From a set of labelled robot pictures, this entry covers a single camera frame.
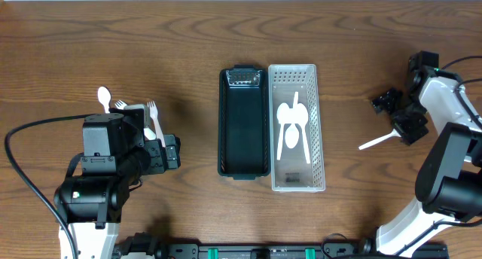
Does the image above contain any white plastic spoon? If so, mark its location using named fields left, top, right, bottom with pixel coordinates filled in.
left=97, top=86, right=111, bottom=114
left=295, top=103, right=311, bottom=164
left=358, top=129, right=401, bottom=151
left=276, top=102, right=290, bottom=160
left=285, top=92, right=299, bottom=149

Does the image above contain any white plastic fork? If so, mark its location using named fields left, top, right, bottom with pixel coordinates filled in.
left=115, top=100, right=127, bottom=109
left=148, top=101, right=166, bottom=148

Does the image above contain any white plastic utensil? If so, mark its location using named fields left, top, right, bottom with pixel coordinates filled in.
left=144, top=127, right=157, bottom=140

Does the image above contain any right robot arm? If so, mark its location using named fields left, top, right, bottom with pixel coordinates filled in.
left=361, top=51, right=481, bottom=258

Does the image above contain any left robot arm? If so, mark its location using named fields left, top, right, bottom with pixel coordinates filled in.
left=54, top=105, right=181, bottom=258

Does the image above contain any black plastic basket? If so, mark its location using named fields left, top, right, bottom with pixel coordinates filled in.
left=218, top=65, right=270, bottom=180

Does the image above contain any clear perforated plastic basket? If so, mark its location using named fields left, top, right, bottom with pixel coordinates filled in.
left=268, top=64, right=325, bottom=193

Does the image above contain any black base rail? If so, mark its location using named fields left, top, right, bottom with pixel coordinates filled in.
left=112, top=231, right=451, bottom=259

